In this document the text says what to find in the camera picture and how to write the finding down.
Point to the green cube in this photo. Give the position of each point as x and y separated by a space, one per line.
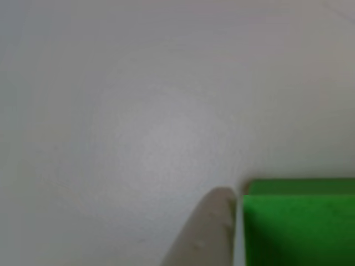
299 227

